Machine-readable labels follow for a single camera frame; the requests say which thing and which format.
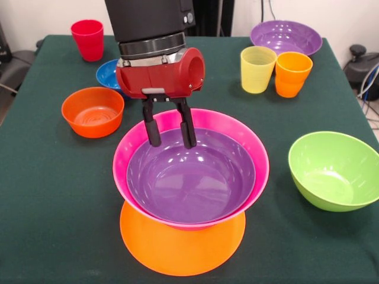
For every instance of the small red-orange plastic bowl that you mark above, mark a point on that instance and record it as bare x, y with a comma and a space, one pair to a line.
91, 118

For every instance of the purple plastic bowl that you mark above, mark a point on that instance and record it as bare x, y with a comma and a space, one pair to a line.
192, 183
284, 40

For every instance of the small blue plastic bowl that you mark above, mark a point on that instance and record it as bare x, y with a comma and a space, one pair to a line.
106, 75

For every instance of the green plastic bowl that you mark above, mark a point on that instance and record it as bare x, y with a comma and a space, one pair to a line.
325, 174

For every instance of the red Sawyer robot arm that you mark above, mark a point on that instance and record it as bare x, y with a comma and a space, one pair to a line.
148, 20

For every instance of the red plastic cup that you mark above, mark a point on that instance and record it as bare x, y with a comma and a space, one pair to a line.
87, 41

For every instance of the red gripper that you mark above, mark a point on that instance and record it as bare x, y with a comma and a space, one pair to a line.
165, 80

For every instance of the large orange plastic bowl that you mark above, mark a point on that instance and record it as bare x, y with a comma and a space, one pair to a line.
183, 251

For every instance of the dark green table cloth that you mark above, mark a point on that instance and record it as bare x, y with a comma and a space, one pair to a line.
59, 192

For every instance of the orange plastic cup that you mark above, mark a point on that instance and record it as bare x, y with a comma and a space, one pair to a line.
291, 80

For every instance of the large pink plastic bowl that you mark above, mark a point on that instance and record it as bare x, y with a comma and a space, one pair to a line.
257, 159

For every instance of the yellow plastic cup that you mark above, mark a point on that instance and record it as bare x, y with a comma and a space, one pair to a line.
256, 74

